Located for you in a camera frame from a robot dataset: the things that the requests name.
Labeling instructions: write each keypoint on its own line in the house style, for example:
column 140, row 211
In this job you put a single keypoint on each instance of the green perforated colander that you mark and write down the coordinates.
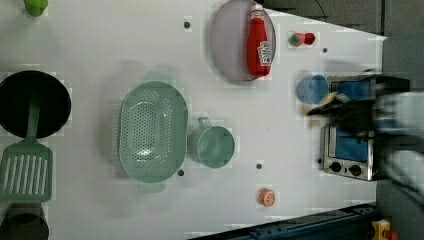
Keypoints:
column 152, row 132

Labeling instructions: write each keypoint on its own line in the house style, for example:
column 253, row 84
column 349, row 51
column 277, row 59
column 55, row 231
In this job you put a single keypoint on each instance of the green toy fruit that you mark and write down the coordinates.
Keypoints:
column 35, row 8

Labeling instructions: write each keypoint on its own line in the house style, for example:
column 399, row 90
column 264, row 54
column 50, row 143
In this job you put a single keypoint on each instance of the green slotted spatula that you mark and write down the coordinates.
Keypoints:
column 27, row 166

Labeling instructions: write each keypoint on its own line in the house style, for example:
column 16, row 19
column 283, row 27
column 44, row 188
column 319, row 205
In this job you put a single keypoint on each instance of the blue cup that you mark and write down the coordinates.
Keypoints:
column 312, row 89

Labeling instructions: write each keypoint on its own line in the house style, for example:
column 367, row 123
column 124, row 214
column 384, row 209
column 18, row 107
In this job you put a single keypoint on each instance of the blue table frame rail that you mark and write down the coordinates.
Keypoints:
column 350, row 223

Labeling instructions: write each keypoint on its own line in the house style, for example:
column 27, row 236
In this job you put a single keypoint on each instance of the orange slice toy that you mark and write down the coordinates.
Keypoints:
column 267, row 197

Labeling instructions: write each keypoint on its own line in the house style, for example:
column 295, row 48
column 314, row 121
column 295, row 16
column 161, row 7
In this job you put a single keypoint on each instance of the peeled toy banana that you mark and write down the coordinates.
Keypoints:
column 332, row 98

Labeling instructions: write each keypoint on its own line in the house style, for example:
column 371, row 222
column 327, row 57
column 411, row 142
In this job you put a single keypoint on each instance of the black toaster oven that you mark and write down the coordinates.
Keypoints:
column 343, row 153

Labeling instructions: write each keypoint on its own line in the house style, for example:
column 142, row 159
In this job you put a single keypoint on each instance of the dark cup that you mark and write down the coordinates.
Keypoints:
column 24, row 221

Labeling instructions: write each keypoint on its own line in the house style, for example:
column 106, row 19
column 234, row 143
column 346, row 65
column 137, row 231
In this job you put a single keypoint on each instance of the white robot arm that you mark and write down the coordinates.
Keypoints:
column 400, row 119

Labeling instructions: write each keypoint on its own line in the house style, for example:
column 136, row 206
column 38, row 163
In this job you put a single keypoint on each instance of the toy strawberry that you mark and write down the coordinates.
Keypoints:
column 298, row 39

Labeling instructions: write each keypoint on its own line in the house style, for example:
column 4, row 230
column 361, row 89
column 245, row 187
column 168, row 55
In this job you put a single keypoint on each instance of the pink round plate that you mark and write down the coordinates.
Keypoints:
column 228, row 37

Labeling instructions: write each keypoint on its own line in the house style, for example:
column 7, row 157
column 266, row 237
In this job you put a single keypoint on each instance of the green mug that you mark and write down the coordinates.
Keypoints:
column 212, row 146

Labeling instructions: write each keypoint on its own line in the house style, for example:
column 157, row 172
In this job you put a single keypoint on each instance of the yellow emergency stop box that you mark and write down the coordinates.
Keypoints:
column 383, row 231

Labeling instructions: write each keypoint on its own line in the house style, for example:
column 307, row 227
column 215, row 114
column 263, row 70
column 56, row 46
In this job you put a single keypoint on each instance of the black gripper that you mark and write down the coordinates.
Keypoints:
column 355, row 117

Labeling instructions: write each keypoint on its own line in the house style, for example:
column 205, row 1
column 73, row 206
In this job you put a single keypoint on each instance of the red ketchup bottle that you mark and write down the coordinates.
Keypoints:
column 259, row 57

